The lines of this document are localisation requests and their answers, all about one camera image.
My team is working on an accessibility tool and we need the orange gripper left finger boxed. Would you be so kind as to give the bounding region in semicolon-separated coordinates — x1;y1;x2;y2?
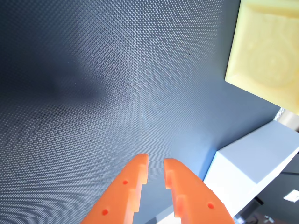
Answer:
79;153;149;224

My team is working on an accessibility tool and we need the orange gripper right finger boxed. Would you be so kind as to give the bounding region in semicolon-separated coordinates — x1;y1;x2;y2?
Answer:
163;158;235;224

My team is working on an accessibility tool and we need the yellow embossed toy block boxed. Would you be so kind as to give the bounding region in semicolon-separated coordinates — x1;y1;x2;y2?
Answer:
224;0;299;116

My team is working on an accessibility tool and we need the white open cardboard box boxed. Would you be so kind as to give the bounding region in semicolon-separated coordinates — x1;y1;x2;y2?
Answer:
202;119;299;224

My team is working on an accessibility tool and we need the dark grey textured mat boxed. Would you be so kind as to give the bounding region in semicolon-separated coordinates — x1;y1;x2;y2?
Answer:
0;0;283;224

